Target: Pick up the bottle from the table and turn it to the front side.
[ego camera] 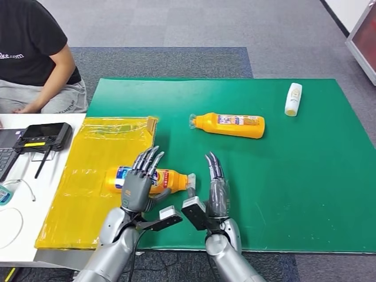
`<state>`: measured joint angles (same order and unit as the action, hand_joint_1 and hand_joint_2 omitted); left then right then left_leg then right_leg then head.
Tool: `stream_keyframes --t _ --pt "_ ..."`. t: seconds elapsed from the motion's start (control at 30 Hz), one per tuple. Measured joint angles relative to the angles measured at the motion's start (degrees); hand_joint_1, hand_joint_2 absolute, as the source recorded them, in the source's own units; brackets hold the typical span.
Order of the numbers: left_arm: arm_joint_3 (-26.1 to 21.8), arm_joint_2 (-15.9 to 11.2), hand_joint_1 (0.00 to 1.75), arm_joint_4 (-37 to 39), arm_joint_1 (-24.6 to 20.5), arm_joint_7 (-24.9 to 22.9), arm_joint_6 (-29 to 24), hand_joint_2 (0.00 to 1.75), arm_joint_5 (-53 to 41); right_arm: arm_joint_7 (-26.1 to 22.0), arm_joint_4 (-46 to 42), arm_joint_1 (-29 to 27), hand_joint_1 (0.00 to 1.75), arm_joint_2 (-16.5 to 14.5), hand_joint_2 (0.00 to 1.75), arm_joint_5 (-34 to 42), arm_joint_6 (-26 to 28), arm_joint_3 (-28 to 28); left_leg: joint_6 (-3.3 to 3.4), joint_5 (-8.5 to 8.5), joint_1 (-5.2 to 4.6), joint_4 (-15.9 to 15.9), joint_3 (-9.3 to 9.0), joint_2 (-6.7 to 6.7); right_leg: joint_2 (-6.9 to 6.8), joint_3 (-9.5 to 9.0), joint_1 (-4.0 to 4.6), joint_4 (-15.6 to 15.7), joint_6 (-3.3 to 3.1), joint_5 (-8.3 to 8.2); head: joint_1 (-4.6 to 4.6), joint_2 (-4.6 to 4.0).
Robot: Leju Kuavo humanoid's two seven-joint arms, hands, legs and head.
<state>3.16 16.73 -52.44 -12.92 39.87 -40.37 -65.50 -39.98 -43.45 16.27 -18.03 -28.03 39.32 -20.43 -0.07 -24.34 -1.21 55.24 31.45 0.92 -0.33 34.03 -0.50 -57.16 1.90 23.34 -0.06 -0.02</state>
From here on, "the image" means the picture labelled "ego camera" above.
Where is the person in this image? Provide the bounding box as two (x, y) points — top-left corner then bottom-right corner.
(0, 0), (88, 115)

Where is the looped white cable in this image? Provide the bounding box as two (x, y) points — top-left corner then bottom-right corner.
(0, 207), (23, 250)

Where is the clear controller stand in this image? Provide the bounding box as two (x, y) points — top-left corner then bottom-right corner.
(29, 150), (57, 162)

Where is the dark laptop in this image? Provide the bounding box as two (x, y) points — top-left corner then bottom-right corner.
(0, 128), (26, 183)

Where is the small white bottle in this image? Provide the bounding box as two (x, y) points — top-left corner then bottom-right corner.
(284, 82), (303, 117)

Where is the thin white cable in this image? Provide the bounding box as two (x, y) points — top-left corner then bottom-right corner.
(0, 179), (36, 202)

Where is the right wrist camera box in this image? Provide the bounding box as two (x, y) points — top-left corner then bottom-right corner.
(181, 196), (208, 231)

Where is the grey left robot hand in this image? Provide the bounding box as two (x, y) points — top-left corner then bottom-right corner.
(120, 146), (172, 214)

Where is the black item with yellow stripe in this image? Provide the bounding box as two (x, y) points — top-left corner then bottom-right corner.
(0, 266), (20, 282)

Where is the yellow plastic-wrapped board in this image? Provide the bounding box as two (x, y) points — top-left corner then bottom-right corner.
(35, 116), (159, 250)

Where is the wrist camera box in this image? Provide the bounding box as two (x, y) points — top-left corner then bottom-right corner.
(159, 205), (183, 227)
(181, 196), (208, 231)

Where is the grey cabinet with red panel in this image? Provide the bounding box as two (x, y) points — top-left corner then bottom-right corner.
(345, 0), (376, 86)

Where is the green table mat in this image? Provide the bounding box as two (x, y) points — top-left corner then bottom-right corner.
(87, 78), (376, 254)

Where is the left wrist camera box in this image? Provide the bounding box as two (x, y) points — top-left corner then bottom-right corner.
(159, 205), (183, 227)

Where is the black remote controller with antenna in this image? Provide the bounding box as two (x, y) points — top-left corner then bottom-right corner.
(14, 122), (73, 180)

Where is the teal plastic item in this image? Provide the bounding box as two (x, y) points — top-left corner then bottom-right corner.
(0, 185), (11, 206)

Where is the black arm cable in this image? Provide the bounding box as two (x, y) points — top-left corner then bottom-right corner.
(128, 229), (148, 282)

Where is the orange bottle with clear cap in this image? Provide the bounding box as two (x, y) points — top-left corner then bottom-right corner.
(189, 112), (266, 140)
(104, 166), (196, 196)

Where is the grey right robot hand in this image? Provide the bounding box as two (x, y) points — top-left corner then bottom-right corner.
(186, 152), (230, 220)

